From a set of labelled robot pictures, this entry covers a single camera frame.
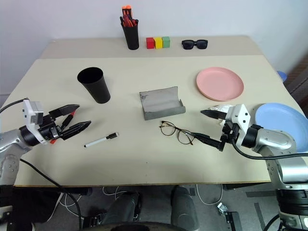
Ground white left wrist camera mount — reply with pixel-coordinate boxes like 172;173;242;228
22;98;49;145

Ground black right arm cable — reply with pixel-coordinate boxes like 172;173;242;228
231;139;308;160

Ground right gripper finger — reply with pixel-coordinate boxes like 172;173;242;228
200;109;228;120
190;131;222;148

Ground black sunglasses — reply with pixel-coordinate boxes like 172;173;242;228
181;38;209;51

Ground red marker pen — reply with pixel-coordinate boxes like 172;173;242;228
50;110;78;145

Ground dark grey rounded leg shape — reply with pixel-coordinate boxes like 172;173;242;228
170;184;200;230
105;192;143;225

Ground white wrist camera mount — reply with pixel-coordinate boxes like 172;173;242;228
22;98;49;145
224;103;252;146

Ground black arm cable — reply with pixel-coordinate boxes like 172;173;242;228
231;139;308;160
0;99;83;231

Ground red and black pen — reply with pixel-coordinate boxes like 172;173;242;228
119;15;139;27

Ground thin-framed clear eyeglasses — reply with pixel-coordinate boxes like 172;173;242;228
158;120;196;146

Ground grey open glasses case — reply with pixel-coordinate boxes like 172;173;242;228
139;86;186;121

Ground blue round plate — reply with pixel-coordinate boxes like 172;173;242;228
254;102;308;154

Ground brown wooden furniture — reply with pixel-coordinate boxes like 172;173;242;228
284;55;308;108

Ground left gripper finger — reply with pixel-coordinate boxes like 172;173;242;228
49;104;80;119
61;120;92;141

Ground blue plastic stool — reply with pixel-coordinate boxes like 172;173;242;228
276;70;287;84

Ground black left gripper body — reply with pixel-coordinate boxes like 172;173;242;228
38;114;65;142

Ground white floor cable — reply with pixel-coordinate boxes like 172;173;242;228
49;192;84;221
102;185;128;201
195;183;224;205

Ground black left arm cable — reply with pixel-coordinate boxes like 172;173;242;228
0;99;83;231

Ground pink round plate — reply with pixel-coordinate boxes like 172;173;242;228
196;66;245;102

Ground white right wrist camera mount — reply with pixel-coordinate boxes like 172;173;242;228
224;103;252;146

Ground yellow wooden block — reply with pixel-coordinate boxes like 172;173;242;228
154;37;165;50

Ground empty black plastic cup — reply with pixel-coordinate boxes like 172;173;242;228
77;66;112;104

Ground red wooden block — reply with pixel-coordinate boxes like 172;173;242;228
145;37;156;50

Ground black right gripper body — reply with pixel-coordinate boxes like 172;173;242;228
217;120;240;153

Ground black pen holder cup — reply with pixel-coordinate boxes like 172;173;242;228
120;22;141;51

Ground metal caster bracket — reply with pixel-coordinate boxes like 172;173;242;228
217;202;243;231

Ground white marker with black cap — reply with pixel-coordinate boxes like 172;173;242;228
83;131;120;148

